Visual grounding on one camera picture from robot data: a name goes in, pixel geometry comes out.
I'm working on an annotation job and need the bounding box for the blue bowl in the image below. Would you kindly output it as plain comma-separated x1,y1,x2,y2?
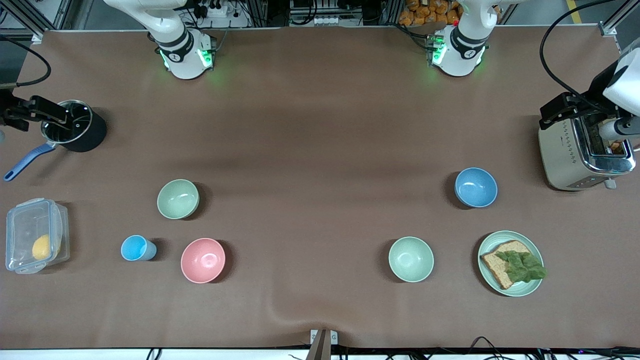
454,167,499,208

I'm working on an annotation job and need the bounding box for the pale green bowl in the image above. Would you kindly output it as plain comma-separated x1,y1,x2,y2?
388,236,435,283
157,179,200,220

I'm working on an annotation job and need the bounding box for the pink bowl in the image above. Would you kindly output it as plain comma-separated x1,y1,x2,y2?
180,238,227,284

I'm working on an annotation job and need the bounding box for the silver toaster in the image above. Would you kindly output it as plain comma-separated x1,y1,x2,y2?
538,114,637,192

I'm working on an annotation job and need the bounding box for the clear plastic lidded container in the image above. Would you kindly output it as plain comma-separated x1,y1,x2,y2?
5,198,71,275

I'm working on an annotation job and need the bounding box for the yellow lemon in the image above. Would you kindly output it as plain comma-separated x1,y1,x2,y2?
32,234,57,261

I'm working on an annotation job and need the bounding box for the light blue cup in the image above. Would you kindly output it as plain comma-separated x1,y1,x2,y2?
120,234,157,262

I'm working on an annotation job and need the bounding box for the green lettuce leaf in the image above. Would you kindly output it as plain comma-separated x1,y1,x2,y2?
495,250,548,284

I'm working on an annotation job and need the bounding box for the brown bread slice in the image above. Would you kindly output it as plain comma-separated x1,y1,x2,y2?
480,240,532,290

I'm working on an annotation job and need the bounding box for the pale green plate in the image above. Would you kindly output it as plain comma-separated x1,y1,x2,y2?
477,230,545,298

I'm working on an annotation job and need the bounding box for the white power strip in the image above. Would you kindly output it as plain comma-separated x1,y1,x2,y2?
197,0,247,29

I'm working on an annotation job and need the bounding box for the brown table cloth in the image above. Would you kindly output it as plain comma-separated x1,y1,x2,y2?
0,26,640,351

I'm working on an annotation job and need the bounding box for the white socket strip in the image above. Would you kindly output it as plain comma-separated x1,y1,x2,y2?
289,15,352,28

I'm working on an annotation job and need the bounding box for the black pot with blue handle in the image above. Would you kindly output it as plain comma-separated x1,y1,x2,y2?
4,100,108,182

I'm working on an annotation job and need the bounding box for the thick black cable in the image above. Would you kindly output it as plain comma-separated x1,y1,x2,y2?
538,0,640,114
0,34,52,88

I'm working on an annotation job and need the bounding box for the metal table clamp bracket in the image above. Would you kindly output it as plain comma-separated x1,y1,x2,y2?
306,328,339,360

